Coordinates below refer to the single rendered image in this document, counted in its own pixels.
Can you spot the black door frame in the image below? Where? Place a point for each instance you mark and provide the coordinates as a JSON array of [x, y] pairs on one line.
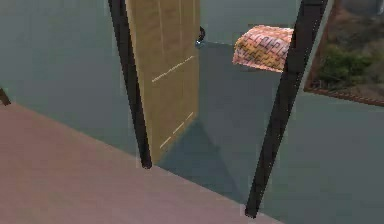
[[286, 100]]

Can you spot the brown wooden furniture leg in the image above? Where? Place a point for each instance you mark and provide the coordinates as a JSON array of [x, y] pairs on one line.
[[4, 97]]

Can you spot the framed landscape picture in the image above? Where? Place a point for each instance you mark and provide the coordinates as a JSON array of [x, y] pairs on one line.
[[351, 56]]

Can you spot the pink patterned bed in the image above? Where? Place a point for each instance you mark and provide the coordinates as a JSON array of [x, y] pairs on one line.
[[262, 48]]

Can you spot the tan wooden room door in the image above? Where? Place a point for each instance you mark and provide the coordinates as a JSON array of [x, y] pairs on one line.
[[165, 73]]

